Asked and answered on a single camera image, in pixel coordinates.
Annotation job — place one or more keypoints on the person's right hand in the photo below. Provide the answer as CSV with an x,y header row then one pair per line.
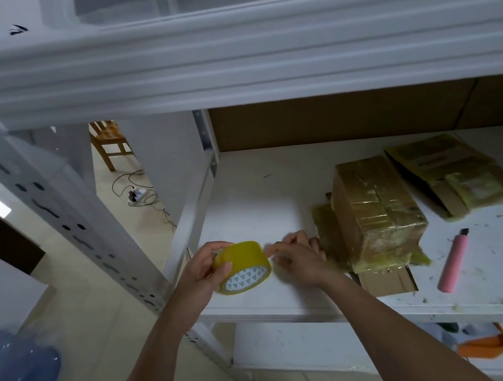
x,y
305,259

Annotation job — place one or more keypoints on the person's left hand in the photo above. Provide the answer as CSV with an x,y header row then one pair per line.
x,y
198,280

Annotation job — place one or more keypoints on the yellow tape roll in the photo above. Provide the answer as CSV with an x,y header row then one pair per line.
x,y
246,261

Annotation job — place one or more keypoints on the white metal shelf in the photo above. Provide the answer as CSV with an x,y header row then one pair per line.
x,y
252,197

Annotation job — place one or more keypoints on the clear taped brown cardboard box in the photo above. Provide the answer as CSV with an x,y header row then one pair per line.
x,y
376,214

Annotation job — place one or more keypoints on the pink utility knife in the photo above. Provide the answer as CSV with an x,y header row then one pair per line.
x,y
453,263

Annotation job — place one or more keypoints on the small taped carton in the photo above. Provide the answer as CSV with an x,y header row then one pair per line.
x,y
453,170

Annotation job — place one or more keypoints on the person's right forearm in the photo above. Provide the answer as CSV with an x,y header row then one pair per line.
x,y
395,339

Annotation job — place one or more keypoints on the person's left forearm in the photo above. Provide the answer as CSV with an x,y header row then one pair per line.
x,y
150,371

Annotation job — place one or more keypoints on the wooden chair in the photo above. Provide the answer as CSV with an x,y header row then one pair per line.
x,y
110,141

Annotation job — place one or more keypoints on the white board panel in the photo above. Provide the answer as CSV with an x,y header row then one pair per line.
x,y
1,293

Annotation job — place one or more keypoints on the orange plastic object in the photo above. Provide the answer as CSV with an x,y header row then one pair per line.
x,y
484,342

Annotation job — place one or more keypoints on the dark brown cabinet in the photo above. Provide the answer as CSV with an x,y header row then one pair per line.
x,y
4,239

